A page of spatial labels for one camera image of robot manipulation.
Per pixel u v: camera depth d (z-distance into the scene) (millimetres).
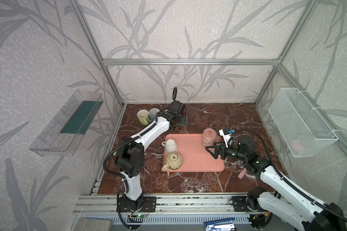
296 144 736
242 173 809
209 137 868
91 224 662
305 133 618
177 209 734
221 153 664
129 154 508
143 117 991
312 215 402
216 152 666
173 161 805
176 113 689
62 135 641
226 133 680
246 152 595
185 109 1185
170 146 849
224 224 684
